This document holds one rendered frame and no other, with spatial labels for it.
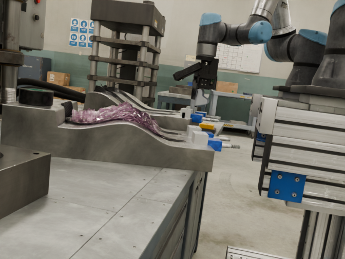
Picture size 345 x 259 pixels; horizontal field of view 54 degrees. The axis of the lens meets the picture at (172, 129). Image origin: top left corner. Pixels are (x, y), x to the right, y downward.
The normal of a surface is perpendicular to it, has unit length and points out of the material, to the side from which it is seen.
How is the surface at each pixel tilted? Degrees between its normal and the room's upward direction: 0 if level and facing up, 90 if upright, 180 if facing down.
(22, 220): 0
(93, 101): 90
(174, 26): 90
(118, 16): 90
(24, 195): 90
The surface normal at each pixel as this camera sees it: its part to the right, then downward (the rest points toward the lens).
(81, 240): 0.12, -0.98
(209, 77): -0.22, 0.12
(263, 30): 0.51, 0.19
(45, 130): 0.08, 0.16
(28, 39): 0.97, 0.15
